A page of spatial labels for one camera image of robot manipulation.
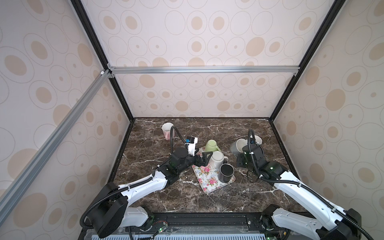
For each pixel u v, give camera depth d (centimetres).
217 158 89
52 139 55
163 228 71
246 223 74
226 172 82
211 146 92
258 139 95
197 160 69
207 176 90
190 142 69
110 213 41
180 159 59
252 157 56
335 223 39
